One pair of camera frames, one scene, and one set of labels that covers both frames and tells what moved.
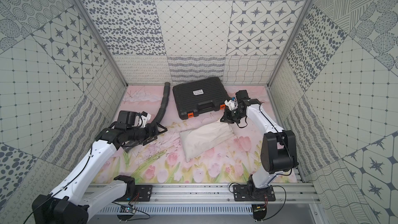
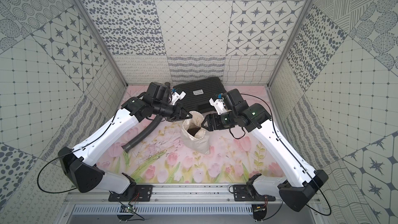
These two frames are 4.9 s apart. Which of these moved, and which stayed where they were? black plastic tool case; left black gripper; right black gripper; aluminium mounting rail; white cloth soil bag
Moved: white cloth soil bag; left black gripper; right black gripper
Stayed: black plastic tool case; aluminium mounting rail
